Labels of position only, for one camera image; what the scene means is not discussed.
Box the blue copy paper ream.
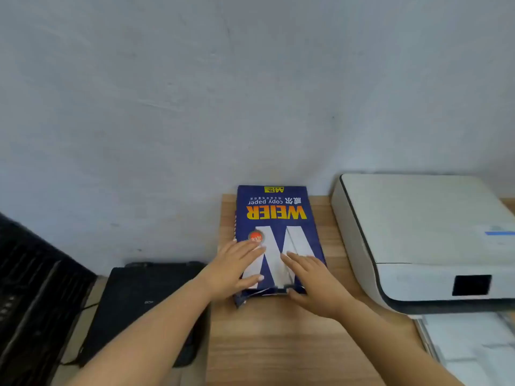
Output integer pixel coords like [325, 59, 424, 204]
[232, 184, 327, 309]

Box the white printer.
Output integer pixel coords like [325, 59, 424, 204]
[330, 173, 515, 315]

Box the white printer tray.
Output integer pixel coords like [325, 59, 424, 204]
[413, 311, 515, 386]

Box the person's right forearm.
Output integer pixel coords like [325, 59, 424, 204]
[332, 295, 464, 386]

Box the person's left hand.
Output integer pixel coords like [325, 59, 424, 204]
[196, 238, 268, 303]

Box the person's left forearm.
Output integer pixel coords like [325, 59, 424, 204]
[66, 275, 218, 386]

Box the black plastic crate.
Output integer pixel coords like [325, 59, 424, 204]
[0, 212, 97, 386]

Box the black flatbed scanner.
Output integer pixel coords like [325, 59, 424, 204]
[76, 261, 210, 368]

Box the black cable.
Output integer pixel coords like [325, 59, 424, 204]
[59, 302, 99, 366]

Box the person's right hand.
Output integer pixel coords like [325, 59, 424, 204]
[280, 252, 357, 320]

